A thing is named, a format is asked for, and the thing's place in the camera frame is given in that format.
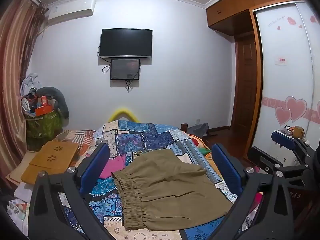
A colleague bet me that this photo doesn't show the grey neck pillow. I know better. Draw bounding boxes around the grey neck pillow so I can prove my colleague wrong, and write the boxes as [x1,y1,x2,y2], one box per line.
[37,87,70,119]

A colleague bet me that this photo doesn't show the green patterned bag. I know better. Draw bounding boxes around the green patterned bag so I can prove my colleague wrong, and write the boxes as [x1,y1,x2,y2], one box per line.
[24,109,63,151]

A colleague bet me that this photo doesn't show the grey crumpled clothes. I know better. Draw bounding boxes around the grey crumpled clothes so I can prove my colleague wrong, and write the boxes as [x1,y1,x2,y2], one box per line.
[20,73,41,96]

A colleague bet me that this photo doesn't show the orange striped blanket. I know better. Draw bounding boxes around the orange striped blanket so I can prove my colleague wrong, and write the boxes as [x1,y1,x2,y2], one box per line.
[53,129,97,152]

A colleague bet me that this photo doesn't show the grey bag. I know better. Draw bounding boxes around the grey bag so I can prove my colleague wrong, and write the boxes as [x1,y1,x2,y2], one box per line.
[187,123,210,138]

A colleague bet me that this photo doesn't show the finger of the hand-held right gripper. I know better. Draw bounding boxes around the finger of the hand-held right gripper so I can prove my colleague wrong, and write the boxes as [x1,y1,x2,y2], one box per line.
[247,146,308,180]
[271,131,317,166]

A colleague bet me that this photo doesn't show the orange box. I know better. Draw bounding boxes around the orange box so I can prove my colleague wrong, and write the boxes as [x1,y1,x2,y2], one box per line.
[34,104,54,117]

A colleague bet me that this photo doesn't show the white bedside cabinet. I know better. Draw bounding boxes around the white bedside cabinet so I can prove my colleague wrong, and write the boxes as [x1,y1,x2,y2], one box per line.
[271,129,314,168]

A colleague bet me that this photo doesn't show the pink cloth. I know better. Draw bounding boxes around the pink cloth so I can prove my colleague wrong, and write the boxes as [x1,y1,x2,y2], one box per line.
[99,154,127,180]

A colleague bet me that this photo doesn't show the blue patchwork blanket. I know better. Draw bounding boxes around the blue patchwork blanket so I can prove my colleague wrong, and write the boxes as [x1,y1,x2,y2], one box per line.
[59,120,250,240]

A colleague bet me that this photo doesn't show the brown striped curtain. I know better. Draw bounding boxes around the brown striped curtain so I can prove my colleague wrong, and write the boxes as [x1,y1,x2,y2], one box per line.
[0,0,48,180]

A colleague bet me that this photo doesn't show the white printed pillow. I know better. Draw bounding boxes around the white printed pillow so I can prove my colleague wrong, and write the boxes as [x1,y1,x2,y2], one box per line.
[5,180,34,238]

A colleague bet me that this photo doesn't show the brown cup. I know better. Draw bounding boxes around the brown cup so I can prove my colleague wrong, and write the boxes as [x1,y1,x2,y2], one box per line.
[293,125,305,139]

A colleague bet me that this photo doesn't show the wooden overhead cabinet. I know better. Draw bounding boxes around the wooden overhead cabinet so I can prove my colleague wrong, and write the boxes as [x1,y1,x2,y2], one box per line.
[206,0,308,37]

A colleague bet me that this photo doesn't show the black wall television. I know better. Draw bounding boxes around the black wall television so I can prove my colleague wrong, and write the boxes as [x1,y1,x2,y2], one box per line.
[99,28,153,59]

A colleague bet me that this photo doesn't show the yellow foam tube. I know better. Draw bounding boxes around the yellow foam tube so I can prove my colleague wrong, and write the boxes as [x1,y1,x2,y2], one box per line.
[108,105,139,123]

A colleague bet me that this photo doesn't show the small black wall monitor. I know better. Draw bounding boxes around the small black wall monitor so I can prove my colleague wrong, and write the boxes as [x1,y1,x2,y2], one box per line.
[110,58,141,81]

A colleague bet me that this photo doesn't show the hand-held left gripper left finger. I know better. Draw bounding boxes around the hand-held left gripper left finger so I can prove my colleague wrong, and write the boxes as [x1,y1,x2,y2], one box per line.
[27,142,115,240]

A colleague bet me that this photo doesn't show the white air conditioner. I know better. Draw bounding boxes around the white air conditioner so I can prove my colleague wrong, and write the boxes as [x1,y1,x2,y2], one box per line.
[47,0,97,27]

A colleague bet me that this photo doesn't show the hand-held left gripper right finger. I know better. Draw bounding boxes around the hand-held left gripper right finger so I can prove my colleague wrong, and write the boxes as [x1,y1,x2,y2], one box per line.
[180,144,304,240]

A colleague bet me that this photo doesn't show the olive green pants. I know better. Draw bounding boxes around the olive green pants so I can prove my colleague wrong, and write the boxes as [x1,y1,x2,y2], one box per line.
[111,149,233,231]

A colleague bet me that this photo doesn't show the brown wooden door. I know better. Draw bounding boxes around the brown wooden door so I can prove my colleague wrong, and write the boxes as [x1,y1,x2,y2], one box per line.
[230,34,261,140]

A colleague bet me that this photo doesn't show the wooden lap desk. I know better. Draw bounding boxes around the wooden lap desk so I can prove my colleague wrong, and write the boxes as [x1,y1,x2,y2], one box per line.
[20,141,81,186]

